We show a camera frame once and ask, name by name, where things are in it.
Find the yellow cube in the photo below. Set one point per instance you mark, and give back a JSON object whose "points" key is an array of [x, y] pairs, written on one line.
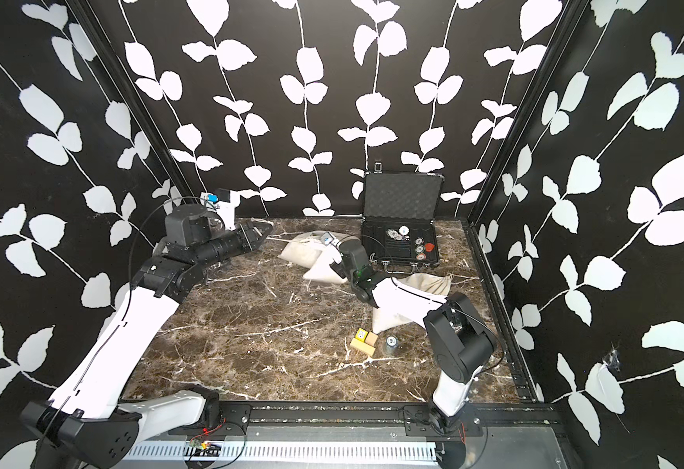
{"points": [[361, 335]]}

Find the metal tape roll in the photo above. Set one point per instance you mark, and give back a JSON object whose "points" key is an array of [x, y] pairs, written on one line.
{"points": [[390, 345]]}

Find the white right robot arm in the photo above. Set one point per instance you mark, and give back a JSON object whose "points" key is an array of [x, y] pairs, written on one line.
{"points": [[461, 342]]}

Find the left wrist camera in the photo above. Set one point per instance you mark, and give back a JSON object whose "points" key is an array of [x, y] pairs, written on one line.
{"points": [[222, 198]]}

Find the cream cloth bag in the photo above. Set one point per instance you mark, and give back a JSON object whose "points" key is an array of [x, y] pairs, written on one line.
{"points": [[304, 249], [402, 301], [321, 272]]}

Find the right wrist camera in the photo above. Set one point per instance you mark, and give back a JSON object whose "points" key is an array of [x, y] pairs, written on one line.
{"points": [[327, 238]]}

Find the black poker chip case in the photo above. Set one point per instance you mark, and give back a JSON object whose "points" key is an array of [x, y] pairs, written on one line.
{"points": [[392, 199]]}

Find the white perforated strip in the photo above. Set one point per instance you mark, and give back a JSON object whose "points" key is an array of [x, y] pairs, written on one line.
{"points": [[419, 453]]}

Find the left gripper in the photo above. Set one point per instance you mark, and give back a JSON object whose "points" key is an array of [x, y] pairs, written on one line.
{"points": [[250, 241]]}

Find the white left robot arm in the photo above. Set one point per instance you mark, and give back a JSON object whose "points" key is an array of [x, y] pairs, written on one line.
{"points": [[84, 421]]}

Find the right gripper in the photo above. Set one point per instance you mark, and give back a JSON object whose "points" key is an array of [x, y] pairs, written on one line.
{"points": [[340, 270]]}

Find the black mounting rail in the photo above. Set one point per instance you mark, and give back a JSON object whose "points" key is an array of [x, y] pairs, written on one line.
{"points": [[414, 419]]}

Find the small wooden block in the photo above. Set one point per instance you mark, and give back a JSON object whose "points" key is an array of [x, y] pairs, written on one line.
{"points": [[371, 339]]}

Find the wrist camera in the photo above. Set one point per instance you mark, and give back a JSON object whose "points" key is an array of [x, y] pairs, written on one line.
{"points": [[222, 198], [327, 238]]}

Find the long wooden block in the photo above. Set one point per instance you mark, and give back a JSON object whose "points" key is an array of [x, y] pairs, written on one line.
{"points": [[362, 347]]}

